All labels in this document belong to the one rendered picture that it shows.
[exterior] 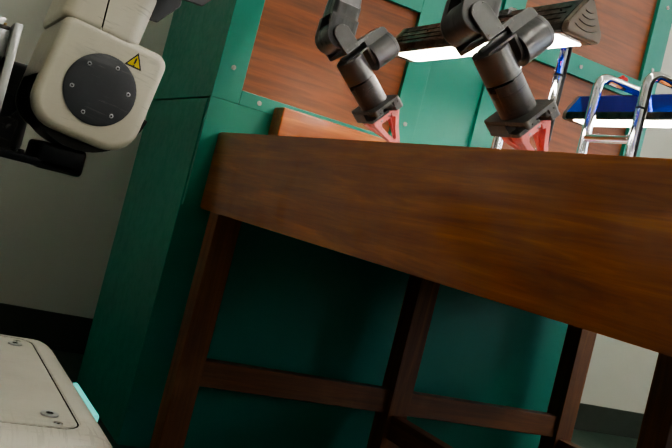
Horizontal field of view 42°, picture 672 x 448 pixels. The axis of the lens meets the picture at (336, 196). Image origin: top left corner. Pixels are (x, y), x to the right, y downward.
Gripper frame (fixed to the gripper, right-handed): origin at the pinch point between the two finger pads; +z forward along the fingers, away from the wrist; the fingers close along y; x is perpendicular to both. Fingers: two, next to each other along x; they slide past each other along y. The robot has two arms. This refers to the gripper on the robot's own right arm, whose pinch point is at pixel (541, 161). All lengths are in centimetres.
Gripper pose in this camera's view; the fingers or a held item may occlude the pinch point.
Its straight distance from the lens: 136.2
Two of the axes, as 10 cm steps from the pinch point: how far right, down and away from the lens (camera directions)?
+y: -4.5, -0.9, 8.9
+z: 4.7, 8.2, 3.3
